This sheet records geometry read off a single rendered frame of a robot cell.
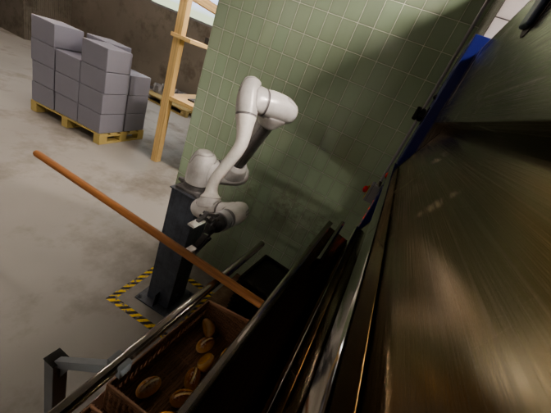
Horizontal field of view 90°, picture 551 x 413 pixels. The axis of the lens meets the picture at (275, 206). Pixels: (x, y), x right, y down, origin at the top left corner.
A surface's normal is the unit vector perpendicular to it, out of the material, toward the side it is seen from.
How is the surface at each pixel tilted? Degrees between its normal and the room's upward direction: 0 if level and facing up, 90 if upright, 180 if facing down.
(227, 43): 90
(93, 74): 90
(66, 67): 90
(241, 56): 90
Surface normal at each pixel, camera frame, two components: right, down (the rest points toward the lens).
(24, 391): 0.36, -0.83
